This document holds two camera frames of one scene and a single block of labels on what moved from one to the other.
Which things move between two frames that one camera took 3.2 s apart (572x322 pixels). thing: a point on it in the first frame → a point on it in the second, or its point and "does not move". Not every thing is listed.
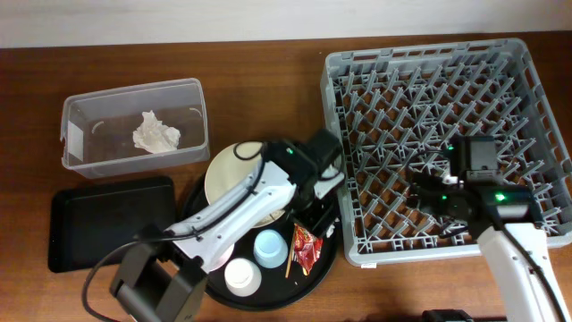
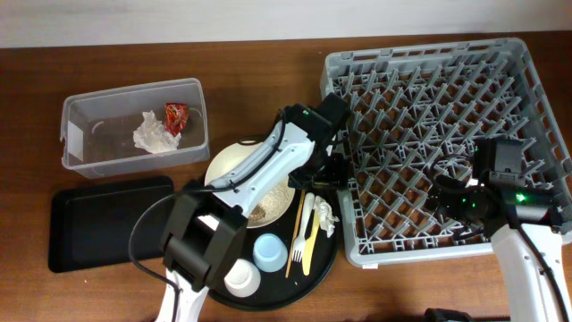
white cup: [242, 277] does not move
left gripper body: [315, 207] → [325, 165]
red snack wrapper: [307, 248] → [175, 117]
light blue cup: [270, 249] does not move
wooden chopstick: [290, 252] does not move
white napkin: [153, 136] does not move
